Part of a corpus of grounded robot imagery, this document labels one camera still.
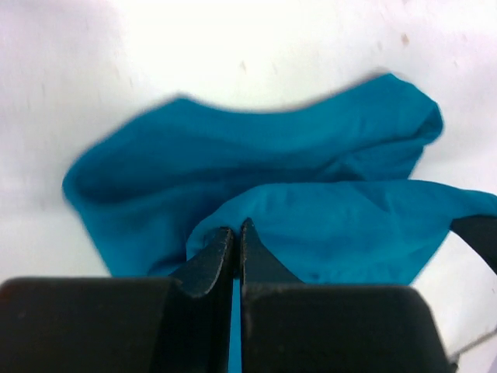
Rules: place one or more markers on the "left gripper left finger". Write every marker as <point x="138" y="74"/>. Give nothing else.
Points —
<point x="178" y="323"/>

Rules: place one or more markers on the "blue t shirt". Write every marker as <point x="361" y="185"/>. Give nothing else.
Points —
<point x="328" y="188"/>

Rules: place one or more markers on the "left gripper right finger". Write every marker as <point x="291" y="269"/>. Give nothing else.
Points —
<point x="291" y="326"/>

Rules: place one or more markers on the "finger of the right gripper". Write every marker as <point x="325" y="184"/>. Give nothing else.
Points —
<point x="480" y="233"/>

